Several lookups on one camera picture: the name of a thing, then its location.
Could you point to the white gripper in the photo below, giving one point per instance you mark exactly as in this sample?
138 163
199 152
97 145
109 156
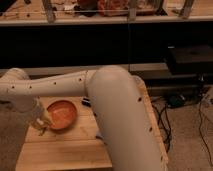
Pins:
34 115

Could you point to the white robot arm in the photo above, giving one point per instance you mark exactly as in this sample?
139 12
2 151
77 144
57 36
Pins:
116 101

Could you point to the orange ceramic bowl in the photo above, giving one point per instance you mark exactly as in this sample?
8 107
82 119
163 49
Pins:
63 114

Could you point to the wooden folding table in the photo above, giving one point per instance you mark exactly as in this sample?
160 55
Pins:
75 148

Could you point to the black striped case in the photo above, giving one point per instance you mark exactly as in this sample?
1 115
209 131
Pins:
86 102

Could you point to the blue sponge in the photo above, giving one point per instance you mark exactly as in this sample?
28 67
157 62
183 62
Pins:
99 136

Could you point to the black box on shelf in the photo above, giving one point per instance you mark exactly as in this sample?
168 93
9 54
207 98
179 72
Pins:
190 60

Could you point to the long metal shelf rail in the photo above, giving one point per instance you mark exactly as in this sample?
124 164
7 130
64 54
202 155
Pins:
146 71

